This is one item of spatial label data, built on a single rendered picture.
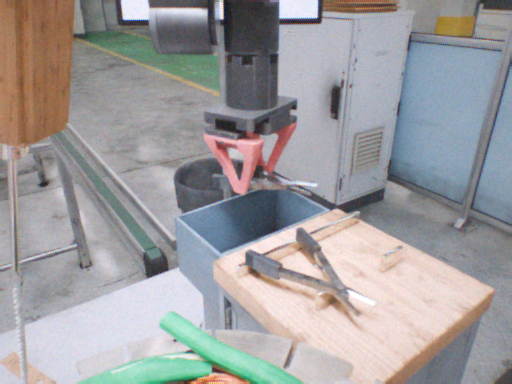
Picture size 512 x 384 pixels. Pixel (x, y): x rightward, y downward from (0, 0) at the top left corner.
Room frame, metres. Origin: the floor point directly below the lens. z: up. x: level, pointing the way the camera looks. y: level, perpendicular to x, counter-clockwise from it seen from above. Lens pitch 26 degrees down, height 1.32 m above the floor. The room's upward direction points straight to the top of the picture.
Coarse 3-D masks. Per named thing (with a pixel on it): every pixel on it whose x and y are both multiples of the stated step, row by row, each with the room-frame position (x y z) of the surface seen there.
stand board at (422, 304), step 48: (288, 240) 0.39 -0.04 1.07; (336, 240) 0.39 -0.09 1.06; (384, 240) 0.39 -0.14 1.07; (240, 288) 0.31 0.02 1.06; (288, 288) 0.31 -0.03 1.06; (384, 288) 0.31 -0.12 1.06; (432, 288) 0.31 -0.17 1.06; (480, 288) 0.31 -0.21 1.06; (288, 336) 0.25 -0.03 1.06; (336, 336) 0.25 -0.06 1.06; (384, 336) 0.25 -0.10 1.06; (432, 336) 0.25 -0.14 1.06
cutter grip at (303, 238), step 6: (300, 228) 0.37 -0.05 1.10; (300, 234) 0.36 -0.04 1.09; (306, 234) 0.35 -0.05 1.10; (300, 240) 0.36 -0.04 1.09; (306, 240) 0.35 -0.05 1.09; (312, 240) 0.34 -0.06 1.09; (306, 246) 0.34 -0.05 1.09; (312, 246) 0.33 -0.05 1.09; (318, 246) 0.33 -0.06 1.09; (312, 252) 0.33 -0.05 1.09; (312, 258) 0.33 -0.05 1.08
